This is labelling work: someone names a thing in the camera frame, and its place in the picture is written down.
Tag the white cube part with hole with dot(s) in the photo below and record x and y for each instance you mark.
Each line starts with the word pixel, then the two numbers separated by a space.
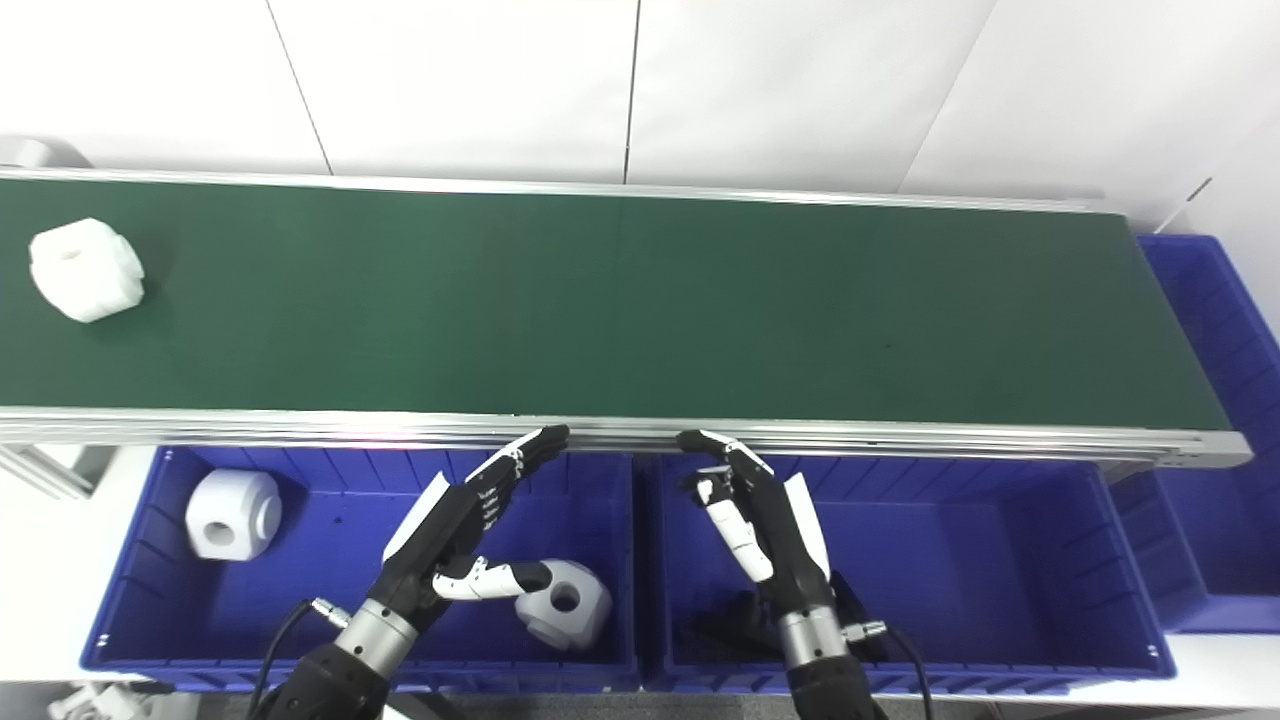
pixel 595 615
pixel 85 270
pixel 250 500

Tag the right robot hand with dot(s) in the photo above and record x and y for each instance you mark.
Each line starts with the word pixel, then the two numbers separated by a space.
pixel 775 530

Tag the blue plastic bin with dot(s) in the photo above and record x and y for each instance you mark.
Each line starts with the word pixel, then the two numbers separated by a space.
pixel 950 560
pixel 1220 300
pixel 330 530

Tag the green conveyor belt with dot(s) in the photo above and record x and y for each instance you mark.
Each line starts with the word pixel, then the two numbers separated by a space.
pixel 600 300
pixel 900 438

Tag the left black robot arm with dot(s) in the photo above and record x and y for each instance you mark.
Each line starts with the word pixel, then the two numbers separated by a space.
pixel 330 690

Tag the white plastic piece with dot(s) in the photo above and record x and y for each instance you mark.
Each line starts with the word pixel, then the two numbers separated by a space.
pixel 90 700

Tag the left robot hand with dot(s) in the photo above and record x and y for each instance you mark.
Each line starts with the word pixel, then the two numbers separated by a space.
pixel 450 530

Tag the aluminium conveyor leg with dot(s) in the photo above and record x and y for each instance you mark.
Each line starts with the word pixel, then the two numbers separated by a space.
pixel 40 470

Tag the grey conveyor motor housing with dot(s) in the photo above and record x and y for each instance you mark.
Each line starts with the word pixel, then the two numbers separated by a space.
pixel 30 152

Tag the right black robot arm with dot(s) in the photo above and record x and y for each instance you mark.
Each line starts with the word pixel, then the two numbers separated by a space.
pixel 830 690

